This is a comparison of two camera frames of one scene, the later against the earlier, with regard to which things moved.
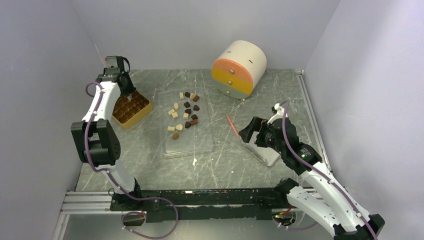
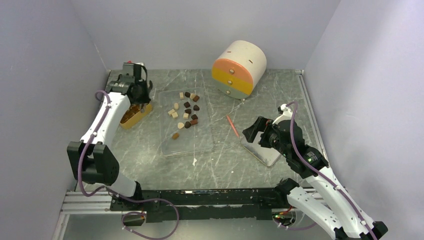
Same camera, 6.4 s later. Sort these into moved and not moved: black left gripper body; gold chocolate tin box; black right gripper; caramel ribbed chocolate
Moved: black left gripper body
Not moved: black right gripper; caramel ribbed chocolate; gold chocolate tin box
